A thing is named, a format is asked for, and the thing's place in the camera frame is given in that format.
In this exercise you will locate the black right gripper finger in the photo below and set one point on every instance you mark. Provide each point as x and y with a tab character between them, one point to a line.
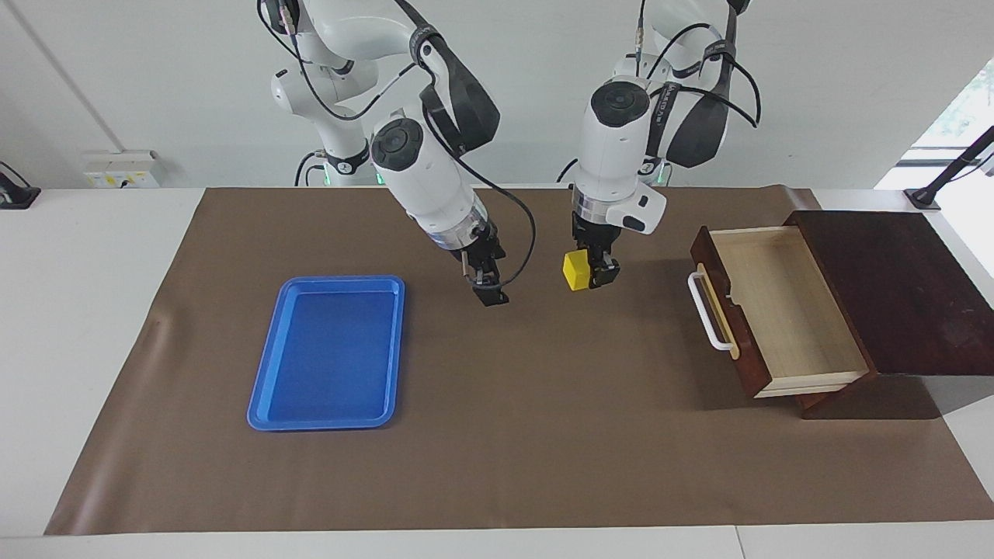
491	295
480	274

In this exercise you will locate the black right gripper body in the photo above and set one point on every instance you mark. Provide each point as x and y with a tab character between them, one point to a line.
480	250

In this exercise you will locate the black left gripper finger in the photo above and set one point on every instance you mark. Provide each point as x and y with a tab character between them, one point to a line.
604	273

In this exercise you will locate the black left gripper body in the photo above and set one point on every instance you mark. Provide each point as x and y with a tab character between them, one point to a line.
596	237

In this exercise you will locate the yellow cube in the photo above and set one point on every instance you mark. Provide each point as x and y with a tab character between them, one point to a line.
576	272

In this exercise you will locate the dark wooden drawer cabinet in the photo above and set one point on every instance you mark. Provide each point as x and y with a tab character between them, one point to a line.
792	310
901	287

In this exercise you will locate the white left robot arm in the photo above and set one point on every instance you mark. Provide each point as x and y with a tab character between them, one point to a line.
613	155

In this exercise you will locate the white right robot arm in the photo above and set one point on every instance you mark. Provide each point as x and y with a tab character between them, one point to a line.
427	178

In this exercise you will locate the brown paper table mat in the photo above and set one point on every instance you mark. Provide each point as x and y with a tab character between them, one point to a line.
543	388

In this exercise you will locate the blue plastic tray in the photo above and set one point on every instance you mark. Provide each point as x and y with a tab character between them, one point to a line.
330	357

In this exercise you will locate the black camera stand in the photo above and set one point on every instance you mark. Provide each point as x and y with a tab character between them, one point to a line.
951	172

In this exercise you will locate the white wall socket box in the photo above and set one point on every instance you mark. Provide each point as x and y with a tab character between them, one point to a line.
120	171

